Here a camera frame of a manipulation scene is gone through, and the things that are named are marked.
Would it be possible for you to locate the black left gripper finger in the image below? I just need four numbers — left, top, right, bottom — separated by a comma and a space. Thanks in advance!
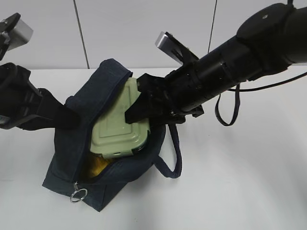
50, 102, 80, 129

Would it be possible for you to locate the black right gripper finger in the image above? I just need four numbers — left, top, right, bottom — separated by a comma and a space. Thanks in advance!
125, 91, 165, 124
149, 114, 173, 127

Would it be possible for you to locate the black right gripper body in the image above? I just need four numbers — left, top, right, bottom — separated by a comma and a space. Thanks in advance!
137, 73, 204, 124

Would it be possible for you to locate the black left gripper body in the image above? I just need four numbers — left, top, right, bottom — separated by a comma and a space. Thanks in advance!
0, 62, 55, 131

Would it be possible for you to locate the green lidded food container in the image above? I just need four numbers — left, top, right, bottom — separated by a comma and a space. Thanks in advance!
90, 78, 150, 159

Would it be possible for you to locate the dark blue insulated lunch bag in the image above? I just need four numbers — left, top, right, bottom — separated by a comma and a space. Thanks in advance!
42, 58, 182, 211

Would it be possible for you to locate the yellow pear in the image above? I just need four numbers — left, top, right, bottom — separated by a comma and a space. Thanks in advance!
86, 156, 113, 178

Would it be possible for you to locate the silver zipper pull ring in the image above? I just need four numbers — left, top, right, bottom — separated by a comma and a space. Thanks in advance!
70, 182, 88, 204

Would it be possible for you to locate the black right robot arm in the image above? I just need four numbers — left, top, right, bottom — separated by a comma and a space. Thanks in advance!
125, 1, 307, 125

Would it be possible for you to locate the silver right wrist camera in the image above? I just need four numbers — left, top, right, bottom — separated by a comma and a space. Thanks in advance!
155, 32, 199, 65

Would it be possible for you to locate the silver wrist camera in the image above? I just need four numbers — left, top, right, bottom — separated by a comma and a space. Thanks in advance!
155, 32, 199, 65
0, 12, 34, 60

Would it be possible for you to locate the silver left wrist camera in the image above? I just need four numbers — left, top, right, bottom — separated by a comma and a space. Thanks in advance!
0, 12, 34, 60

